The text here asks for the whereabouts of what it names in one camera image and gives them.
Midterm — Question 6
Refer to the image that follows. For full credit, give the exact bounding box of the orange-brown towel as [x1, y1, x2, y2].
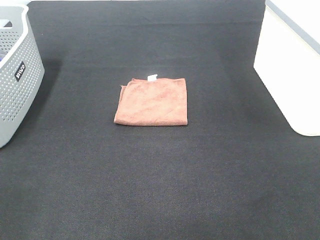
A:
[113, 78, 188, 127]

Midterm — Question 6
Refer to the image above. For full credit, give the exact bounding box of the grey perforated laundry basket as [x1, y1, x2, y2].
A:
[0, 3, 45, 147]

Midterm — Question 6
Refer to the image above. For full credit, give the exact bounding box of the white plastic storage bin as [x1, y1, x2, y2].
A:
[253, 0, 320, 136]

